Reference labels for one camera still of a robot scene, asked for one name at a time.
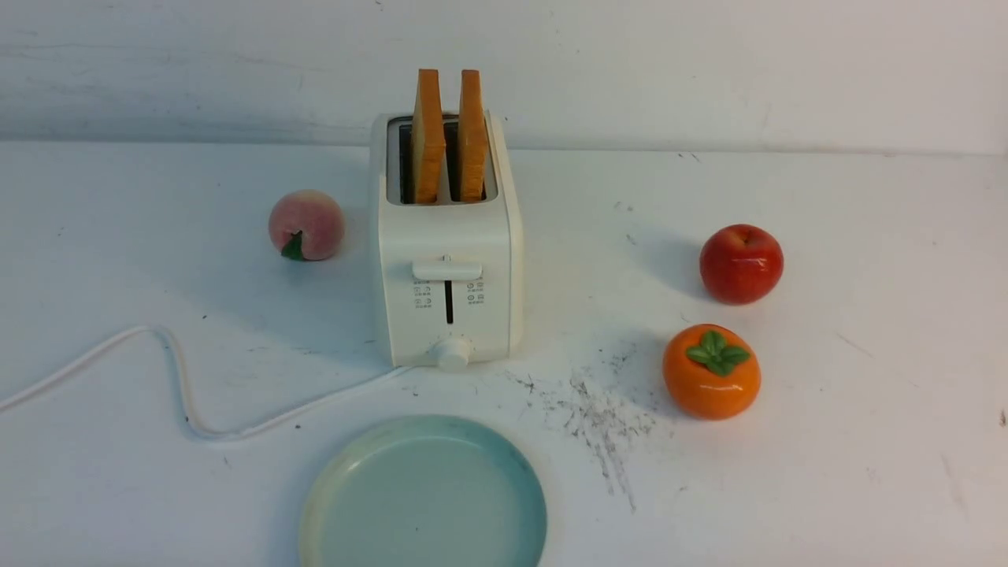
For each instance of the red apple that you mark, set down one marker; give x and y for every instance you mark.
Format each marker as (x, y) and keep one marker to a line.
(741, 264)

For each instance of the white two-slot toaster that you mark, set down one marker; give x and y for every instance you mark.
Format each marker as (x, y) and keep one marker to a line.
(448, 277)

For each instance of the orange persimmon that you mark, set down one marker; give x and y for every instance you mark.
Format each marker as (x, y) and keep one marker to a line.
(711, 372)

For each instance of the light green plate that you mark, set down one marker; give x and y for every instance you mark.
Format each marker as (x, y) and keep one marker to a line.
(425, 490)

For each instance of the pink peach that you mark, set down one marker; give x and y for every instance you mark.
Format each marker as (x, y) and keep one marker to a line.
(307, 225)

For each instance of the toast slice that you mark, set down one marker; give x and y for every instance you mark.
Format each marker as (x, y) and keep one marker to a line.
(472, 138)
(427, 138)

